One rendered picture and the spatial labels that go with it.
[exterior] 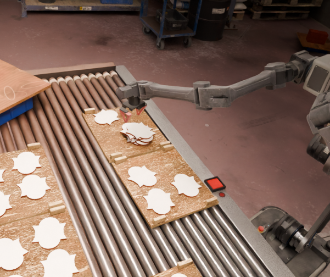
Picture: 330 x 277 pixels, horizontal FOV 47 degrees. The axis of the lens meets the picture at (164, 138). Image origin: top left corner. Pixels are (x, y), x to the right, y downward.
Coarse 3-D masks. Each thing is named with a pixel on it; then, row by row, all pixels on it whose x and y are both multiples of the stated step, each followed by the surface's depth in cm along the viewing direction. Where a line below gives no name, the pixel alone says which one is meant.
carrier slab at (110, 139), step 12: (120, 120) 209; (132, 120) 210; (144, 120) 212; (96, 132) 198; (108, 132) 199; (156, 132) 205; (108, 144) 192; (120, 144) 193; (132, 144) 194; (156, 144) 197; (108, 156) 185; (132, 156) 188
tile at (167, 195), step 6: (150, 192) 169; (156, 192) 169; (162, 192) 170; (144, 198) 166; (150, 198) 166; (156, 198) 166; (162, 198) 167; (168, 198) 167; (150, 204) 163; (156, 204) 164; (162, 204) 164; (168, 204) 164; (174, 204) 165; (156, 210) 161; (162, 210) 161; (168, 210) 162
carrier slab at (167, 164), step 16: (128, 160) 184; (144, 160) 186; (160, 160) 188; (176, 160) 189; (128, 176) 176; (160, 176) 179; (128, 192) 170; (144, 192) 169; (176, 192) 172; (208, 192) 175; (144, 208) 162; (176, 208) 165; (192, 208) 166; (160, 224) 158
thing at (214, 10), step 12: (192, 0) 528; (204, 0) 512; (216, 0) 508; (228, 0) 517; (192, 12) 533; (204, 12) 521; (216, 12) 520; (192, 24) 540; (204, 24) 531; (216, 24) 532; (192, 36) 548; (204, 36) 541; (216, 36) 546
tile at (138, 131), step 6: (132, 126) 196; (138, 126) 197; (144, 126) 198; (126, 132) 192; (132, 132) 193; (138, 132) 193; (144, 132) 194; (150, 132) 195; (138, 138) 191; (144, 138) 191
